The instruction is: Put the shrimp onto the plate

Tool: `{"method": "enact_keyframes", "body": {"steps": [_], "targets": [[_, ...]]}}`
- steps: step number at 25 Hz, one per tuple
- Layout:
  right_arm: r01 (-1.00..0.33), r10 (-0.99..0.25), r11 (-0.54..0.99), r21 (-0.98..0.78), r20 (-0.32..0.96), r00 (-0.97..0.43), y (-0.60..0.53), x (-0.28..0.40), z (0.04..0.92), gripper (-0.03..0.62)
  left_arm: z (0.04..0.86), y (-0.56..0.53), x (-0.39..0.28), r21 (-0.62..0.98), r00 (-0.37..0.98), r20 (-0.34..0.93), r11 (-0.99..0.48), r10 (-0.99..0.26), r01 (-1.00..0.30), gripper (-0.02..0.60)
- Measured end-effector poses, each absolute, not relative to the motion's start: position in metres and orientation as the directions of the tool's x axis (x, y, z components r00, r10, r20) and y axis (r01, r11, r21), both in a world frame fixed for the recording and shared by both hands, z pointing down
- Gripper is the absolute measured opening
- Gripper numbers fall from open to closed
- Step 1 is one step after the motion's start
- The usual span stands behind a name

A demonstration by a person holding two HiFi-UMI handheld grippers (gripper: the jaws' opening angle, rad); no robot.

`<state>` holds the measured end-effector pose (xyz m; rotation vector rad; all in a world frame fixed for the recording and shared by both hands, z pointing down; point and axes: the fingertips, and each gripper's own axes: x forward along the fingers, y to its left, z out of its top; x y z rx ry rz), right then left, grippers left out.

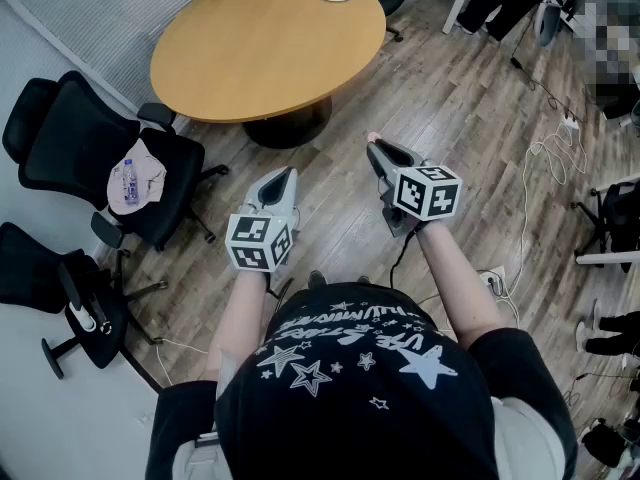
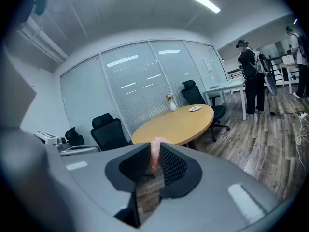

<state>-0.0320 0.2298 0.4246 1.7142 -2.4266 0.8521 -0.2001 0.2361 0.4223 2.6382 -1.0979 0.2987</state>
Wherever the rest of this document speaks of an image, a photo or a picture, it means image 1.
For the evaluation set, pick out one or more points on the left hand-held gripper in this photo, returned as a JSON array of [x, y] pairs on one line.
[[252, 248]]

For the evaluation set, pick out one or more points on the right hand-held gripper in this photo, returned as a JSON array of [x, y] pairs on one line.
[[427, 193]]

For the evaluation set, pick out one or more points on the person's right forearm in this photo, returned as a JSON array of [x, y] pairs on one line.
[[455, 278]]

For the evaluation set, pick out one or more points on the person's left forearm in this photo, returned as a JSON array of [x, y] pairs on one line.
[[240, 313]]

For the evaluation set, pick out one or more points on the black round table base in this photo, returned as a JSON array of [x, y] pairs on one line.
[[290, 125]]

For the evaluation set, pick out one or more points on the black shoe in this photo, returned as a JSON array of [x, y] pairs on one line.
[[317, 279], [363, 279]]

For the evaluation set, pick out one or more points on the pink cloth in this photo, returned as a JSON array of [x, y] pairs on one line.
[[147, 175]]

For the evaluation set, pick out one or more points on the clear plastic water bottle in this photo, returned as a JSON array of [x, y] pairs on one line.
[[130, 183]]

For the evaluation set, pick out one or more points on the white floor socket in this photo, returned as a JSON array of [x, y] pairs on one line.
[[492, 276]]

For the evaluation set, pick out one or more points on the white desk leg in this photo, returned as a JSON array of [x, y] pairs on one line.
[[459, 0]]

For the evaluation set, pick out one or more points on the white power strip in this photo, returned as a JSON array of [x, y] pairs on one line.
[[571, 120]]

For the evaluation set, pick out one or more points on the grey office chair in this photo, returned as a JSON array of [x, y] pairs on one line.
[[550, 18]]

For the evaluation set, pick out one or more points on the black star print t-shirt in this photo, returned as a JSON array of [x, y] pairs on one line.
[[360, 408]]

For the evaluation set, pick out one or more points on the white desk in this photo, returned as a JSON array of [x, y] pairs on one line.
[[607, 257]]

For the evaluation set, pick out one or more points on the black bag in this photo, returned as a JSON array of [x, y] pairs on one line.
[[607, 443]]

